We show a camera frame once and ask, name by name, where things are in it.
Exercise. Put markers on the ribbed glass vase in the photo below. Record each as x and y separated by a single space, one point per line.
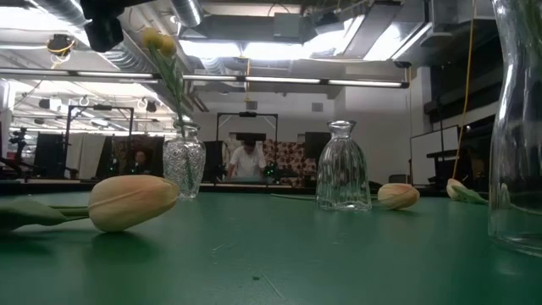
343 169

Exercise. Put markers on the white artificial tulip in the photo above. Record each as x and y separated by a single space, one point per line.
454 187
398 195
131 203

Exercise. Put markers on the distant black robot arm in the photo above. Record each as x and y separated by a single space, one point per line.
17 146

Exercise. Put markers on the diamond-cut glass vase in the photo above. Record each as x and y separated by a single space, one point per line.
184 163

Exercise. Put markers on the tall smooth glass vase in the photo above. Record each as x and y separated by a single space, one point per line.
516 169

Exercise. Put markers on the overhead LED light bar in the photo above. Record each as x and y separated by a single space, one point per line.
203 77

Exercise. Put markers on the dark patterned backdrop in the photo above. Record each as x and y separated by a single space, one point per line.
123 152

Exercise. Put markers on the person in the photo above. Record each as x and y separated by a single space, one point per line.
247 163
139 163

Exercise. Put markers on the circle-patterned backdrop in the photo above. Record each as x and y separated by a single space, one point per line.
292 159

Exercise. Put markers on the black monitor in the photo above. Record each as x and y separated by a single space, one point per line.
317 144

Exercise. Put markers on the green table mat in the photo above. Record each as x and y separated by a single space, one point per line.
296 254

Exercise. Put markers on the silver ventilation duct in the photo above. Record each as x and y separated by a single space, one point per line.
135 59

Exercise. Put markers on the black ceiling camera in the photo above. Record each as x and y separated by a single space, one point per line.
59 44

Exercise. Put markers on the black metal rig frame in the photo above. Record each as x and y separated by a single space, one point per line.
99 108
247 114

